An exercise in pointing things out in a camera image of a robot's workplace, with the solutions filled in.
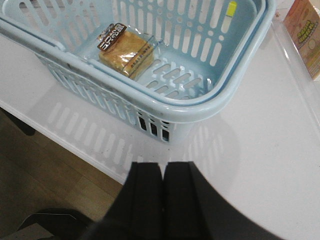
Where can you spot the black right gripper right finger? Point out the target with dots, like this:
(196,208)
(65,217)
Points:
(193,209)

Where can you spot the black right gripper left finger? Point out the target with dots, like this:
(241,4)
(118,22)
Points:
(136,213)

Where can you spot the packaged bread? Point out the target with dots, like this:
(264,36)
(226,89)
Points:
(127,50)

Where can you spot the light blue plastic basket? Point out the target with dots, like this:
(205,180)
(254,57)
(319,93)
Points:
(158,65)

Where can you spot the pink orange tissue pack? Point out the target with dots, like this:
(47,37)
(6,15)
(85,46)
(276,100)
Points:
(302,22)

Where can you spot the clear acrylic right shelf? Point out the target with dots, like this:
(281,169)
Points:
(309,89)

